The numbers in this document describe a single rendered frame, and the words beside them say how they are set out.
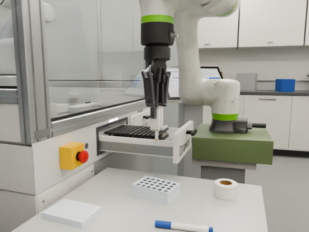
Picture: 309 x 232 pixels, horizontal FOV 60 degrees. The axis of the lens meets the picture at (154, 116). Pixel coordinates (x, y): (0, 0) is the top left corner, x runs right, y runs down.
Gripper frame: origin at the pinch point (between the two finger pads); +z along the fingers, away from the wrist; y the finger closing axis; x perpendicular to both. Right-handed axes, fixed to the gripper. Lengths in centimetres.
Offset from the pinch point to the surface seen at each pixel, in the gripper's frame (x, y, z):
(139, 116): 38, 48, 8
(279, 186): -17, 225, 97
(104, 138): 29.7, 11.2, 11.8
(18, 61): 27.6, -23.8, -15.4
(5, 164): 34.8, -24.9, 12.9
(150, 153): 11.2, 14.9, 15.6
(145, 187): 2.1, -2.7, 20.6
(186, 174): 42, 121, 63
